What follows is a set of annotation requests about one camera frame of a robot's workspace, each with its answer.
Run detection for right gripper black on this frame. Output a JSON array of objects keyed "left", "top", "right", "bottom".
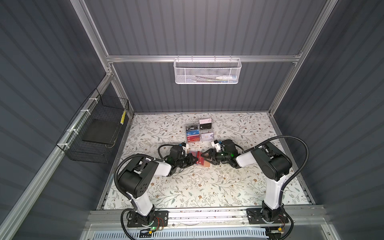
[{"left": 201, "top": 149, "right": 231, "bottom": 165}]

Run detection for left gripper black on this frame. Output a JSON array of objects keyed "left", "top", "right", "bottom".
[{"left": 175, "top": 153, "right": 198, "bottom": 169}]

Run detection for pink leather card wallet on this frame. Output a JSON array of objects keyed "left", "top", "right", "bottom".
[{"left": 190, "top": 151, "right": 211, "bottom": 168}]

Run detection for clear acrylic card display stand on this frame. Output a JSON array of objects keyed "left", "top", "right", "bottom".
[{"left": 186, "top": 120, "right": 214, "bottom": 142}]

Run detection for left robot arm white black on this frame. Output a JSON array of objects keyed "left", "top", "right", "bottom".
[{"left": 114, "top": 144, "right": 199, "bottom": 217}]

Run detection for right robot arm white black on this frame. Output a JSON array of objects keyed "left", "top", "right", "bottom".
[{"left": 201, "top": 136, "right": 293, "bottom": 224}]

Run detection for white VIP diamond card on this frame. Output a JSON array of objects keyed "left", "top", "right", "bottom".
[{"left": 201, "top": 132, "right": 215, "bottom": 142}]

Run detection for blue VIP card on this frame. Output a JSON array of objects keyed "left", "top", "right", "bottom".
[{"left": 187, "top": 130, "right": 200, "bottom": 136}]

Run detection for black VIP card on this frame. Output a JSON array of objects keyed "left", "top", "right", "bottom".
[{"left": 186, "top": 125, "right": 199, "bottom": 132}]

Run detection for pink VIP card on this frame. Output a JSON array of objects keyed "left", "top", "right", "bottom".
[{"left": 199, "top": 118, "right": 212, "bottom": 125}]

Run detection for white vented panel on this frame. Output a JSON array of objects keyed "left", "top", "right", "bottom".
[{"left": 92, "top": 227, "right": 268, "bottom": 240}]

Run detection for pens in white basket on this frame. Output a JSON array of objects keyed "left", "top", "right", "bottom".
[{"left": 195, "top": 75, "right": 238, "bottom": 83}]

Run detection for yellow tag on basket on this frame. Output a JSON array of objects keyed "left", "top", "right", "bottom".
[{"left": 120, "top": 110, "right": 126, "bottom": 125}]

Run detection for black pad in basket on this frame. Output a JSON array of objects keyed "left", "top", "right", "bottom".
[{"left": 82, "top": 119, "right": 120, "bottom": 145}]

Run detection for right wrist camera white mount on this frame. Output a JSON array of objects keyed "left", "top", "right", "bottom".
[{"left": 211, "top": 140, "right": 223, "bottom": 153}]

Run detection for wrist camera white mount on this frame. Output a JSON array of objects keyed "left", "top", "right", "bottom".
[
  {"left": 211, "top": 140, "right": 223, "bottom": 153},
  {"left": 179, "top": 143, "right": 189, "bottom": 154}
]

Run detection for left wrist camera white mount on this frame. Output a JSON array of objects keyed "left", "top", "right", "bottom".
[{"left": 179, "top": 143, "right": 189, "bottom": 154}]

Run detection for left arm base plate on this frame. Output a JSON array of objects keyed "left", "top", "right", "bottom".
[{"left": 126, "top": 210, "right": 169, "bottom": 228}]

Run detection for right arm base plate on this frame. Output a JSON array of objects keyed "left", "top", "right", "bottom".
[{"left": 246, "top": 207, "right": 290, "bottom": 225}]

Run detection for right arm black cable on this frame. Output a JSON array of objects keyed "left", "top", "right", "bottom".
[{"left": 236, "top": 135, "right": 310, "bottom": 208}]

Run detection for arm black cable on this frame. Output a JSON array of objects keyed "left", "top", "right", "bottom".
[
  {"left": 236, "top": 135, "right": 310, "bottom": 208},
  {"left": 113, "top": 143, "right": 178, "bottom": 240}
]

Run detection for white wire mesh basket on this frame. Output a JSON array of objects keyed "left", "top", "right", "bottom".
[{"left": 173, "top": 57, "right": 242, "bottom": 85}]

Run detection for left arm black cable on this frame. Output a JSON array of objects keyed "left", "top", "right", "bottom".
[{"left": 113, "top": 143, "right": 178, "bottom": 240}]

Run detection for black wire basket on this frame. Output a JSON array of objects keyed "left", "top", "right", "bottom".
[{"left": 57, "top": 91, "right": 130, "bottom": 164}]

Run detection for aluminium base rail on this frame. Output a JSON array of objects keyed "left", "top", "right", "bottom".
[{"left": 84, "top": 205, "right": 330, "bottom": 231}]

